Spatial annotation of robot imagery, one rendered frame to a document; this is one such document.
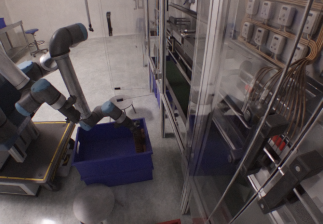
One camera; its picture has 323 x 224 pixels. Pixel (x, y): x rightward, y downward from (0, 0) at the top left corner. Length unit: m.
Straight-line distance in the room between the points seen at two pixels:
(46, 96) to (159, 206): 1.17
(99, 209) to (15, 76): 0.97
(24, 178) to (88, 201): 0.56
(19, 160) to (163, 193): 1.25
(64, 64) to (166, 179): 1.25
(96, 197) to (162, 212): 0.53
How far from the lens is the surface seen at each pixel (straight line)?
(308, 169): 0.27
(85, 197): 1.42
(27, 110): 1.01
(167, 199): 1.59
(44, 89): 0.95
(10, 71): 1.08
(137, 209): 1.57
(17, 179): 1.70
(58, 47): 1.05
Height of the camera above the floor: 1.47
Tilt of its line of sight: 37 degrees down
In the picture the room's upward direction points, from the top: straight up
